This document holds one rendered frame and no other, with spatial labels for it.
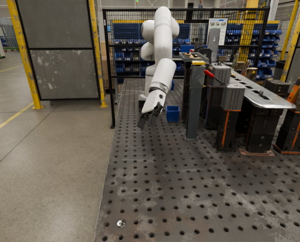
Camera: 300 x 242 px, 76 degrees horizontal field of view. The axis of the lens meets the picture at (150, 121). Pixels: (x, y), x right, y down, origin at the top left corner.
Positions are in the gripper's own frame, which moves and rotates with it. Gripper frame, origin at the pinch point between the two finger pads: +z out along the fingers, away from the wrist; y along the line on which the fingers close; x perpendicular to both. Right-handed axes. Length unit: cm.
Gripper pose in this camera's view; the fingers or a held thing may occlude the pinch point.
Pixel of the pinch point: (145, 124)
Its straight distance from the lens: 80.2
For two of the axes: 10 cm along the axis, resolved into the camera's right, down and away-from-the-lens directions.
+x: -8.1, -4.3, -4.1
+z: -3.2, 9.0, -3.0
